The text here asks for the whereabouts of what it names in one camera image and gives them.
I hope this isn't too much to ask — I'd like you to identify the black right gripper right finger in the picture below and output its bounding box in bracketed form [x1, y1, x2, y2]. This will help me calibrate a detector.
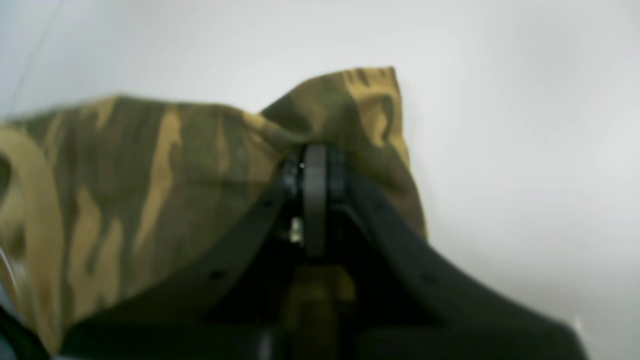
[315, 145, 588, 360]

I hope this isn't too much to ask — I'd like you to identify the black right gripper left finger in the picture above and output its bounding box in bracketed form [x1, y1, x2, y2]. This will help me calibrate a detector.
[62, 145, 313, 360]

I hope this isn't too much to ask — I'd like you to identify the camouflage T-shirt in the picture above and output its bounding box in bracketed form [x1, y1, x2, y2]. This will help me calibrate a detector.
[0, 67, 426, 358]

